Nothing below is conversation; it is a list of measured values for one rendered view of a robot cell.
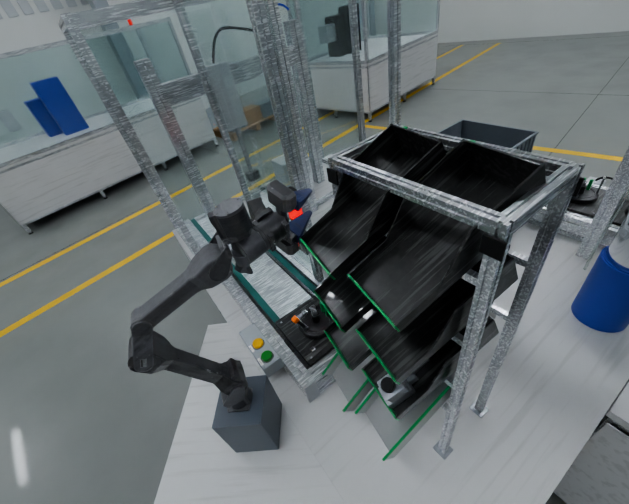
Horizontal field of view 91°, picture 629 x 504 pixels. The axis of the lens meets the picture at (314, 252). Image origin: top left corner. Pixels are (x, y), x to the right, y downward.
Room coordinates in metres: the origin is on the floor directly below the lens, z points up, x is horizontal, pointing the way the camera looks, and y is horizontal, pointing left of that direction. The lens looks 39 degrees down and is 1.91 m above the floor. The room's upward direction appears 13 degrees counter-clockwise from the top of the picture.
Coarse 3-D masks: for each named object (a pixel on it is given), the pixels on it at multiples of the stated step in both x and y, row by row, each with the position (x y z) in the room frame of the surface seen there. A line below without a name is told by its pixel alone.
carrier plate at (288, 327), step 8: (304, 304) 0.83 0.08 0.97; (312, 304) 0.82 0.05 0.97; (296, 312) 0.80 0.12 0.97; (280, 320) 0.78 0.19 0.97; (288, 320) 0.77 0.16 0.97; (280, 328) 0.74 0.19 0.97; (288, 328) 0.73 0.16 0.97; (296, 328) 0.72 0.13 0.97; (288, 336) 0.69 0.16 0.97; (296, 336) 0.69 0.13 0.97; (304, 336) 0.68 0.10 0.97; (296, 344) 0.65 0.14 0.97; (304, 344) 0.65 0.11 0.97; (312, 344) 0.64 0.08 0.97; (320, 344) 0.63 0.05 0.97; (328, 344) 0.62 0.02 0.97; (304, 352) 0.61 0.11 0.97; (320, 352) 0.60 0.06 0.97; (328, 352) 0.60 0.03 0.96; (312, 360) 0.58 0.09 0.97
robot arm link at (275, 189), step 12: (276, 180) 0.56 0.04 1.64; (276, 192) 0.53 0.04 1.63; (288, 192) 0.52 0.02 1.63; (276, 204) 0.53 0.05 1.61; (288, 204) 0.51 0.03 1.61; (276, 216) 0.54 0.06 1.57; (264, 228) 0.52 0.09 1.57; (276, 228) 0.52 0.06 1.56; (288, 228) 0.53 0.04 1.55; (264, 240) 0.50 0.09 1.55; (276, 240) 0.51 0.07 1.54; (288, 252) 0.55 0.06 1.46
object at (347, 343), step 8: (368, 312) 0.51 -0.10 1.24; (360, 320) 0.50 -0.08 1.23; (328, 328) 0.51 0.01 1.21; (336, 328) 0.51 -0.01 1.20; (352, 328) 0.49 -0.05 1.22; (328, 336) 0.49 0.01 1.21; (336, 336) 0.49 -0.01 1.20; (344, 336) 0.48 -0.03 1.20; (352, 336) 0.47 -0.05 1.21; (336, 344) 0.47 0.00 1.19; (344, 344) 0.46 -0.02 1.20; (352, 344) 0.45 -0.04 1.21; (360, 344) 0.44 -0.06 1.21; (344, 352) 0.44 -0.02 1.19; (352, 352) 0.43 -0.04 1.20; (360, 352) 0.42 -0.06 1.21; (368, 352) 0.41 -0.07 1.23; (344, 360) 0.41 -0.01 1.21; (352, 360) 0.41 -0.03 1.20; (360, 360) 0.40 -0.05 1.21; (352, 368) 0.39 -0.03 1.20
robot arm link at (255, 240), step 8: (256, 232) 0.51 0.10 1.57; (248, 240) 0.49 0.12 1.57; (256, 240) 0.49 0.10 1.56; (232, 248) 0.50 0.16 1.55; (240, 248) 0.48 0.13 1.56; (248, 248) 0.48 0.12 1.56; (256, 248) 0.48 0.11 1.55; (264, 248) 0.49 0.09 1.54; (240, 256) 0.47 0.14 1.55; (248, 256) 0.47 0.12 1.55; (256, 256) 0.48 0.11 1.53; (240, 264) 0.47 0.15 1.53; (248, 264) 0.47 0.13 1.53; (240, 272) 0.47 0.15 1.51; (248, 272) 0.47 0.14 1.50
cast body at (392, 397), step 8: (384, 376) 0.32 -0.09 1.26; (416, 376) 0.32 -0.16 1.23; (384, 384) 0.30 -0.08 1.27; (392, 384) 0.30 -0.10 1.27; (400, 384) 0.29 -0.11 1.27; (408, 384) 0.30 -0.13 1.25; (384, 392) 0.29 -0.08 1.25; (392, 392) 0.29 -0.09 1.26; (400, 392) 0.28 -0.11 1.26; (408, 392) 0.29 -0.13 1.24; (384, 400) 0.29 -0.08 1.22; (392, 400) 0.28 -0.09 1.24; (400, 400) 0.28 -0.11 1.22
